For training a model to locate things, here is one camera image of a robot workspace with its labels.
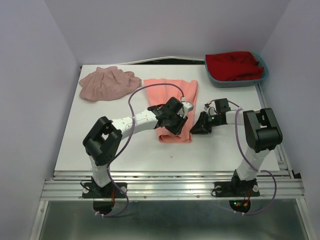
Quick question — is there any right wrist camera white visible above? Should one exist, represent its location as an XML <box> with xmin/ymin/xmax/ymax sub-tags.
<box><xmin>204</xmin><ymin>103</ymin><xmax>217</xmax><ymax>116</ymax></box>

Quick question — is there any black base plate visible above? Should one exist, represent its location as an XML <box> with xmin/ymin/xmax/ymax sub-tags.
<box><xmin>81</xmin><ymin>182</ymin><xmax>129</xmax><ymax>200</ymax></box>
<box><xmin>211</xmin><ymin>181</ymin><xmax>260</xmax><ymax>198</ymax></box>

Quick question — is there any blue grey plastic basket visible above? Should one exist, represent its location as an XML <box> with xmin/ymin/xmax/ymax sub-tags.
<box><xmin>204</xmin><ymin>52</ymin><xmax>269</xmax><ymax>88</ymax></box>

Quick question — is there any salmon orange skirt pile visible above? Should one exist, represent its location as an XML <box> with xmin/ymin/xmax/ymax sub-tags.
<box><xmin>143</xmin><ymin>78</ymin><xmax>199</xmax><ymax>144</ymax></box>

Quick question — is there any aluminium rail frame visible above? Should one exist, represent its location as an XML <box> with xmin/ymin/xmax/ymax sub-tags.
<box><xmin>29</xmin><ymin>92</ymin><xmax>311</xmax><ymax>240</ymax></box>

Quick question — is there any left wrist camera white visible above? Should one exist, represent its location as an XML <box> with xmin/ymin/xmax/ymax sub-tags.
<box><xmin>181</xmin><ymin>101</ymin><xmax>194</xmax><ymax>118</ymax></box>

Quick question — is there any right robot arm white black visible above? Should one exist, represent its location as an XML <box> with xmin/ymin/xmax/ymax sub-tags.
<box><xmin>190</xmin><ymin>98</ymin><xmax>283</xmax><ymax>198</ymax></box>

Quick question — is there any dusty pink pleated skirt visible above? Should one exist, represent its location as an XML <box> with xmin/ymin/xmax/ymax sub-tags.
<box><xmin>79</xmin><ymin>66</ymin><xmax>142</xmax><ymax>102</ymax></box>

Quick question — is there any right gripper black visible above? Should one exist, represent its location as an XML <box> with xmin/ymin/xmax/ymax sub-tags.
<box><xmin>188</xmin><ymin>110</ymin><xmax>222</xmax><ymax>134</ymax></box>

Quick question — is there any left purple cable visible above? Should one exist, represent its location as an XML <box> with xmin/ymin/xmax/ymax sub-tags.
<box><xmin>94</xmin><ymin>83</ymin><xmax>187</xmax><ymax>218</ymax></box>

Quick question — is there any red garment in basket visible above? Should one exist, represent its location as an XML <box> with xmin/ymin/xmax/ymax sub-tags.
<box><xmin>205</xmin><ymin>51</ymin><xmax>265</xmax><ymax>82</ymax></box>

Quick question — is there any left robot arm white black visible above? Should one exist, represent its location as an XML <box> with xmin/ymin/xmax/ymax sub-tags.
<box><xmin>82</xmin><ymin>97</ymin><xmax>194</xmax><ymax>197</ymax></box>

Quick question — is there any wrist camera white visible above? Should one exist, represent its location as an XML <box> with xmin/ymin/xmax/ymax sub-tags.
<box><xmin>204</xmin><ymin>103</ymin><xmax>217</xmax><ymax>116</ymax></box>
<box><xmin>181</xmin><ymin>101</ymin><xmax>194</xmax><ymax>118</ymax></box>

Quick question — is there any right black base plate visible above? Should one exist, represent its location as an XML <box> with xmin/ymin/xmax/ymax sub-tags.
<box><xmin>211</xmin><ymin>181</ymin><xmax>260</xmax><ymax>198</ymax></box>

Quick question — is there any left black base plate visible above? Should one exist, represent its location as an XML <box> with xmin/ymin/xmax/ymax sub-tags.
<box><xmin>81</xmin><ymin>182</ymin><xmax>129</xmax><ymax>200</ymax></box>

